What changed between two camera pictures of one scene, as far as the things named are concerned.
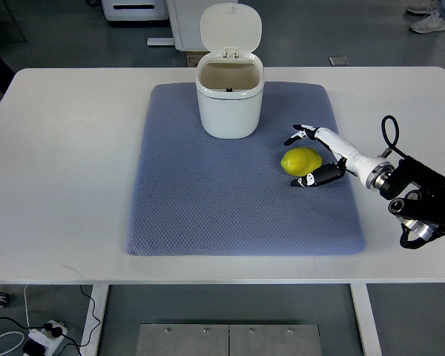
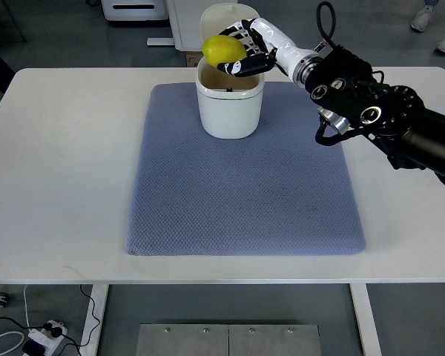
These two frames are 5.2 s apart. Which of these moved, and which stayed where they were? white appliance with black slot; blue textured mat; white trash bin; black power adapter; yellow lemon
Moved: yellow lemon
Stayed: white trash bin; black power adapter; blue textured mat; white appliance with black slot
